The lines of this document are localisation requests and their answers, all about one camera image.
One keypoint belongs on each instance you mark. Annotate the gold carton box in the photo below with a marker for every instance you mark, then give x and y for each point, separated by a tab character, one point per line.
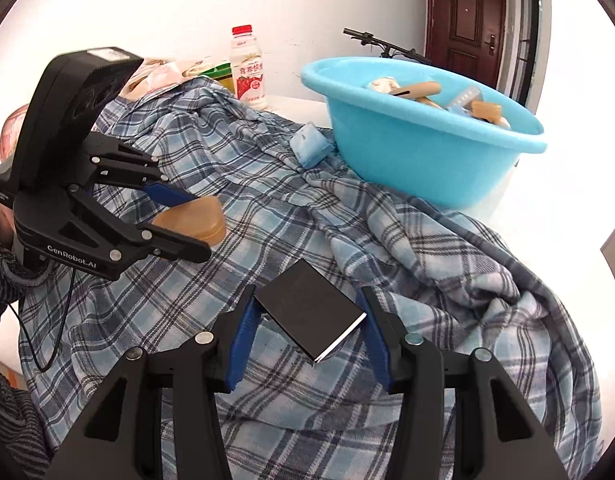
486	111

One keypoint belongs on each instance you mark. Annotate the white round item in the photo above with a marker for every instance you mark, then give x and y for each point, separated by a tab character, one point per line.
382	85

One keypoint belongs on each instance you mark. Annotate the black electric bike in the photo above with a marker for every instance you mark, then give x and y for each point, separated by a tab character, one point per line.
387	47

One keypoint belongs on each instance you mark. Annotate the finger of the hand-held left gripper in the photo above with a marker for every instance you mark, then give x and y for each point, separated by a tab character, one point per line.
167	194
172	247

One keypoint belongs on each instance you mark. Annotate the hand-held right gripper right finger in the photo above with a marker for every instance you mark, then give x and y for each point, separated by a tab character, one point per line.
378	345

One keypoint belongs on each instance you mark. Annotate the person's left forearm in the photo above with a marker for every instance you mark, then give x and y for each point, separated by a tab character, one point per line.
17	272

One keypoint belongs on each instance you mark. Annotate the person's grey striped clothing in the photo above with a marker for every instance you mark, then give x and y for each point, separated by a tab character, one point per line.
17	425

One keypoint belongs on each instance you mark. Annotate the dark brown entrance door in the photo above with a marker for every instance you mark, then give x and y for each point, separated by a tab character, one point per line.
465	25

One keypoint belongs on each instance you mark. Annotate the blue plaid blanket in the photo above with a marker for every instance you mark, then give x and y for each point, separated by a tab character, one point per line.
437	260

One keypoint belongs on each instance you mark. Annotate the cream plastic bag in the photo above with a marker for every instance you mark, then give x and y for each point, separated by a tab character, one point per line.
167	72

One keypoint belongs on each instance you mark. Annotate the person's left hand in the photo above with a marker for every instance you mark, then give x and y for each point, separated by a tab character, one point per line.
2	222

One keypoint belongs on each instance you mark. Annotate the black framed glass partition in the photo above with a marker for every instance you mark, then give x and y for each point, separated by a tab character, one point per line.
527	35

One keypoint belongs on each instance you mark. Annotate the light blue plastic basin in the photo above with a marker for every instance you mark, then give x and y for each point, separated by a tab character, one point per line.
427	150

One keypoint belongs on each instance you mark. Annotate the tan cylindrical item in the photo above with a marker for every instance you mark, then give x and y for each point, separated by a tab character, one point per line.
417	91

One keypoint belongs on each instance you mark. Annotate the light blue tissue packet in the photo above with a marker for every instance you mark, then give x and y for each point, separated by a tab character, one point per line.
311	145
462	100

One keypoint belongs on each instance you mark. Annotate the black box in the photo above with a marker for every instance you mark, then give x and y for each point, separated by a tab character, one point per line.
307	305

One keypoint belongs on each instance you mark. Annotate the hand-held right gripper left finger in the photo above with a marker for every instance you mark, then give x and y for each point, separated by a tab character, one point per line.
245	345

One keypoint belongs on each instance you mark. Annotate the white yogurt bottle red label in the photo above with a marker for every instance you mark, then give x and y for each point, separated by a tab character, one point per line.
247	75

